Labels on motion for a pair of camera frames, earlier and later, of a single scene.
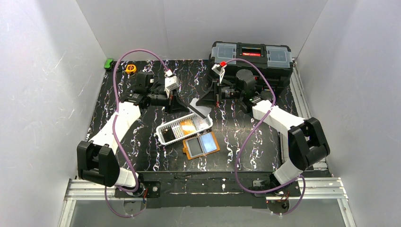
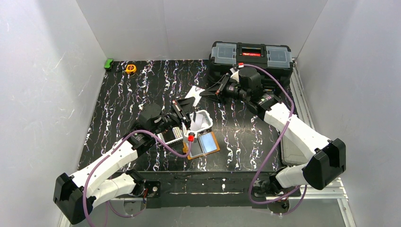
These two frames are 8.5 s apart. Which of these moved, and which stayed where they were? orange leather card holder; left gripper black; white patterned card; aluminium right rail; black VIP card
Moved: left gripper black; white patterned card
Stayed: aluminium right rail; black VIP card; orange leather card holder
